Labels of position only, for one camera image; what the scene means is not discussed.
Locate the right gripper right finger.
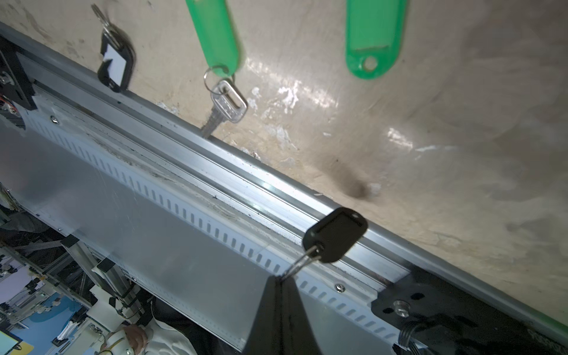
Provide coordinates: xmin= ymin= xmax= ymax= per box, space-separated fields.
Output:
xmin=282 ymin=277 xmax=321 ymax=355

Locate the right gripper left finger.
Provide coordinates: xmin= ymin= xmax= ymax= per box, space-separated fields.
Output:
xmin=242 ymin=276 xmax=282 ymax=355

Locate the key with green tag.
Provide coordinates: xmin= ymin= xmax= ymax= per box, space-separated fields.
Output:
xmin=186 ymin=0 xmax=248 ymax=139
xmin=346 ymin=0 xmax=408 ymax=80

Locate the key with black white tag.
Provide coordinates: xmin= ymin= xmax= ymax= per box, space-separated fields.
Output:
xmin=91 ymin=4 xmax=135 ymax=93

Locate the aluminium front rail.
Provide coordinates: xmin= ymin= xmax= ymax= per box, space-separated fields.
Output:
xmin=1 ymin=25 xmax=567 ymax=354

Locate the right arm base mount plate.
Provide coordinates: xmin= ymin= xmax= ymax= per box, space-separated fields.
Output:
xmin=371 ymin=270 xmax=567 ymax=354

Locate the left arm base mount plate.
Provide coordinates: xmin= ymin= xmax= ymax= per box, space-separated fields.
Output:
xmin=1 ymin=37 xmax=37 ymax=110

